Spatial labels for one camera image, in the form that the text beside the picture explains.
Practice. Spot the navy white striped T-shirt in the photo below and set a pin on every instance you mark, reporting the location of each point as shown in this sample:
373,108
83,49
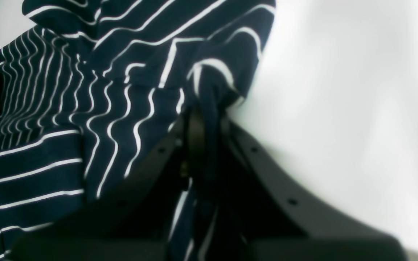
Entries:
89,90

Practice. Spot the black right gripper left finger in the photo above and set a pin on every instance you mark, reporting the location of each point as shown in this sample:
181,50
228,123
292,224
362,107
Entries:
133,221

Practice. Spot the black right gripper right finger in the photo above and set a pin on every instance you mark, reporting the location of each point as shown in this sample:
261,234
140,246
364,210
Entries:
280,220

